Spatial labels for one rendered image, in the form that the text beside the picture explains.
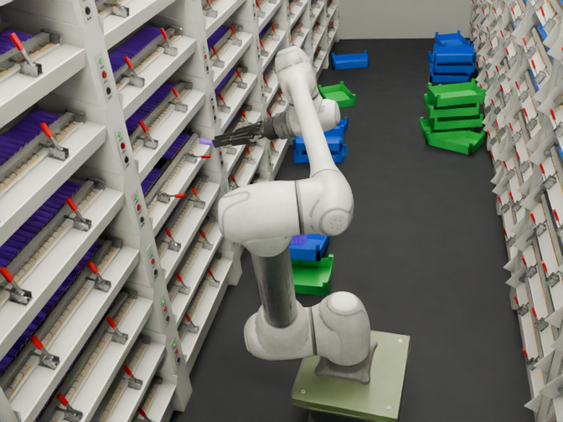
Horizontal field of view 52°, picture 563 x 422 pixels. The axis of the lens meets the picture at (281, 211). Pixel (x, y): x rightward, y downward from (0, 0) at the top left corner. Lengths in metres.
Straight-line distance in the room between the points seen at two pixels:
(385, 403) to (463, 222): 1.41
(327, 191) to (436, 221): 1.79
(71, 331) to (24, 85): 0.61
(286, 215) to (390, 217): 1.81
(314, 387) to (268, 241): 0.72
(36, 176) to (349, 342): 1.03
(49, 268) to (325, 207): 0.64
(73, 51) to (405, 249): 1.90
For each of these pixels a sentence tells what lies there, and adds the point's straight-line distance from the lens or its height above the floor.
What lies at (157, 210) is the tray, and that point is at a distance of 1.90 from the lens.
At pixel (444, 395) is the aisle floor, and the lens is 2.27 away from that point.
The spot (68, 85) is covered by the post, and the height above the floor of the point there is 1.26.
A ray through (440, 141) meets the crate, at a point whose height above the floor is 0.05.
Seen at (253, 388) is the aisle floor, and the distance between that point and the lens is 2.28.
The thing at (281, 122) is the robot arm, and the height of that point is 0.96.
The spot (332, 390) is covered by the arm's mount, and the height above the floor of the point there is 0.24.
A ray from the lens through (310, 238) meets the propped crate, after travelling 2.93.
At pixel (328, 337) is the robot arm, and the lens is 1.82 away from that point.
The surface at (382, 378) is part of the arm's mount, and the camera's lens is 1.97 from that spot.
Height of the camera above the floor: 1.76
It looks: 34 degrees down
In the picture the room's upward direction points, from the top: 5 degrees counter-clockwise
